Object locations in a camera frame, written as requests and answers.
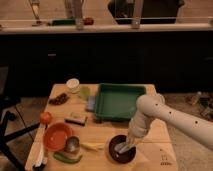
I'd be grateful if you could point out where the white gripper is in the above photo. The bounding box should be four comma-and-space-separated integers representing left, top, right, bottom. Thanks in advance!
126, 133, 142, 148

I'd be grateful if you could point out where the dark purple bowl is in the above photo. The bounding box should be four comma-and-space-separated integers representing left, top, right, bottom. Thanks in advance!
109, 135, 136, 164

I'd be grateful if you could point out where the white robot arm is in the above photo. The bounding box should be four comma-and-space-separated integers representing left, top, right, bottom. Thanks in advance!
127, 94, 213, 151

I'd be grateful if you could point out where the orange bowl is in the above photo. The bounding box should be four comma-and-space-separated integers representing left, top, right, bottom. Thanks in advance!
43, 122, 73, 151

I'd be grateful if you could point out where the green rectangular tray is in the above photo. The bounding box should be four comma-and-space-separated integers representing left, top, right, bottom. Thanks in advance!
94, 83, 146, 121

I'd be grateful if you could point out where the yellow banana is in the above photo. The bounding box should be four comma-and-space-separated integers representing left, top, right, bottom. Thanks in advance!
81, 142, 105, 151

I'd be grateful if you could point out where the blue grey sponge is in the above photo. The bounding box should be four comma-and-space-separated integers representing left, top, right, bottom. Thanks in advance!
86, 96, 95, 112

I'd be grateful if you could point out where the brown wooden block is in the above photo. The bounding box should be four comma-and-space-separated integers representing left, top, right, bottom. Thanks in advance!
65, 113, 87, 126

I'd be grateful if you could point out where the small metal cup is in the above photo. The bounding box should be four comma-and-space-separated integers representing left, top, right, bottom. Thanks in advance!
65, 136, 80, 153

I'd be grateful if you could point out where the white round container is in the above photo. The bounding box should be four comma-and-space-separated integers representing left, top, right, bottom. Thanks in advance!
66, 78, 80, 93

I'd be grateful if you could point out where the bunch of dark grapes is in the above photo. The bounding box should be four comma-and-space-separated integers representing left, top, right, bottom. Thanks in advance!
49, 93, 69, 105

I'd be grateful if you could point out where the green pepper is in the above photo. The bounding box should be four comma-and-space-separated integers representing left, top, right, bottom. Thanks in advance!
53, 152, 82, 164

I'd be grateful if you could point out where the red tomato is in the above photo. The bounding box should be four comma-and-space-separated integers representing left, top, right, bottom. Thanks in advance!
40, 112, 52, 124

